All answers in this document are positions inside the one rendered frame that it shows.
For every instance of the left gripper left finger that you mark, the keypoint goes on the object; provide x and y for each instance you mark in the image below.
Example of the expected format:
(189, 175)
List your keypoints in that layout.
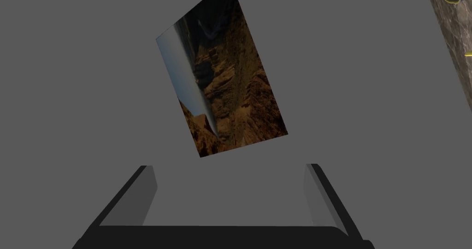
(129, 201)

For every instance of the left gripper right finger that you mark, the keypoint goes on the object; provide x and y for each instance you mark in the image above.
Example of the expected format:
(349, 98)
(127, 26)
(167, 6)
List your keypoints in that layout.
(326, 201)

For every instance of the canyon landscape wall picture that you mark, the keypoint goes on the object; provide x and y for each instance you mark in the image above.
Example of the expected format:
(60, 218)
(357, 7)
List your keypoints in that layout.
(228, 75)

